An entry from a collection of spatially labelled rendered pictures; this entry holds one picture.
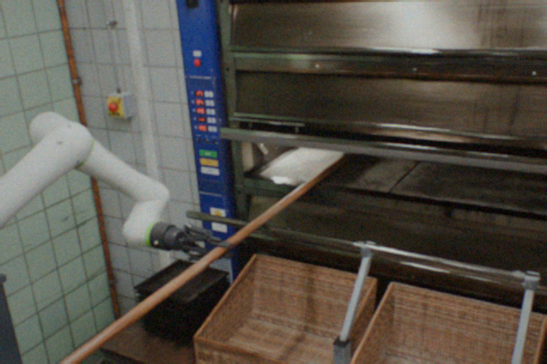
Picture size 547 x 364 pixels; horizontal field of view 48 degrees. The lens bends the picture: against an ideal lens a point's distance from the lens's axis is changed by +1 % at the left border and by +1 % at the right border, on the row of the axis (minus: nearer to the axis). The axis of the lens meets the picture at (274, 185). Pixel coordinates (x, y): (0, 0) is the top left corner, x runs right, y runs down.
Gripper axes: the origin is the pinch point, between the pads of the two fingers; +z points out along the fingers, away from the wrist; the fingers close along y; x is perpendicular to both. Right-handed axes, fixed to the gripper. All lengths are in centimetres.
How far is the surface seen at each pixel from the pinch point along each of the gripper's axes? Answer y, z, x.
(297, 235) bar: 2.6, 14.7, -22.7
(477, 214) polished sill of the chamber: 2, 64, -60
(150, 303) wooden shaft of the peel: -0.5, 1.5, 35.1
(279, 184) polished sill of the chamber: 2, -14, -60
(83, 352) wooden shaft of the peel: -1, 1, 59
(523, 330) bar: 13, 88, -14
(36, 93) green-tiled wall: -35, -121, -37
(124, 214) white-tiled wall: 30, -104, -59
